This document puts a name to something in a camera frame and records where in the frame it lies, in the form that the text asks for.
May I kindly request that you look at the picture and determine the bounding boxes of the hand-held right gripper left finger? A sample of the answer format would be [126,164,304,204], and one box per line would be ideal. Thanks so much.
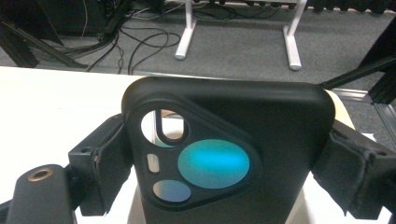
[67,113,134,217]

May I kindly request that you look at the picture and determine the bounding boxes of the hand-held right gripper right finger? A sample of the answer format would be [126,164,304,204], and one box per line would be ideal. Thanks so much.
[311,119,396,220]

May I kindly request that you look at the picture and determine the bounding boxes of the black phone case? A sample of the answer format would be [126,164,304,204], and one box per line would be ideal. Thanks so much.
[120,76,336,224]

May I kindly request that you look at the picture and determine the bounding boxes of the black metal frame stand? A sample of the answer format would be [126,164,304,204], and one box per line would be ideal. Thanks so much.
[320,18,396,105]
[0,20,88,69]

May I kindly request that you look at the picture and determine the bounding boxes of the black looped floor cable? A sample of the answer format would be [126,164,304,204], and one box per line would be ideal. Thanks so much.
[126,27,182,76]

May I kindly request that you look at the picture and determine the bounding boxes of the bundle of black cables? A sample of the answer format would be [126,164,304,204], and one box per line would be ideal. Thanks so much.
[40,6,124,73]

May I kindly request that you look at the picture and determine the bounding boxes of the white metal desk frame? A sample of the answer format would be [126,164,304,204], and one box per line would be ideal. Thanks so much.
[174,0,307,72]

